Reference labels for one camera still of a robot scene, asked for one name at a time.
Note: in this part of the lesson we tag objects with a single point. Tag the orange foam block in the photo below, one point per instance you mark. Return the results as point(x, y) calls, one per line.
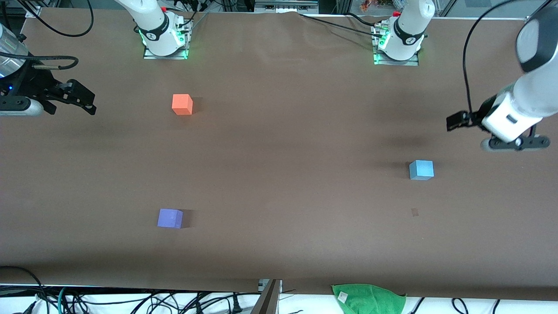
point(181, 104)

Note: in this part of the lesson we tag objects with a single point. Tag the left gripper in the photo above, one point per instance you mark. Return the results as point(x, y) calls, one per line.
point(476, 116)

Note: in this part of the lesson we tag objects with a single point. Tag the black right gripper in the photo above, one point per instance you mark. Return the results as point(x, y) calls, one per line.
point(35, 84)

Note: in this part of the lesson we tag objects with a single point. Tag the brown paper table cover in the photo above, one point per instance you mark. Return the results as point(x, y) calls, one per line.
point(279, 196)

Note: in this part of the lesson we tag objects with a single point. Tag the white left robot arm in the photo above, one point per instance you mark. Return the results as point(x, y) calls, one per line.
point(409, 22)

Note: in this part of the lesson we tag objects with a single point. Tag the purple foam block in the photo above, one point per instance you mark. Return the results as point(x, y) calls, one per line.
point(169, 218)

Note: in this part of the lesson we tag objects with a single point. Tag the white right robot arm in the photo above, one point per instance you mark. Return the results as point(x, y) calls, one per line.
point(152, 22)

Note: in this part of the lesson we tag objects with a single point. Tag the green microfiber cloth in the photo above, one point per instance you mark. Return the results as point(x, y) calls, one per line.
point(370, 301)

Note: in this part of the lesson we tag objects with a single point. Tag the light blue foam block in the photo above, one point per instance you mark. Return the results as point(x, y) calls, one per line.
point(422, 169)

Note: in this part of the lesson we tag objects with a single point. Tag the aluminium corner bracket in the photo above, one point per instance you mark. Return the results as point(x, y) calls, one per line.
point(32, 11)

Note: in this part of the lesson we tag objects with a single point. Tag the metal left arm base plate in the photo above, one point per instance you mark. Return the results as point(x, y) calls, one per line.
point(409, 62)

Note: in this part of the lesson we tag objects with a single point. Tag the aluminium profile bar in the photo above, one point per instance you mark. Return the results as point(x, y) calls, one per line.
point(268, 301)

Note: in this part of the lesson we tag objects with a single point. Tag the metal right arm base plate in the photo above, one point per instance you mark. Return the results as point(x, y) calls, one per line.
point(174, 56)

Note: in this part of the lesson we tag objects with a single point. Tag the grey power strip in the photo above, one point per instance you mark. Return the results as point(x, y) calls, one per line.
point(283, 5)

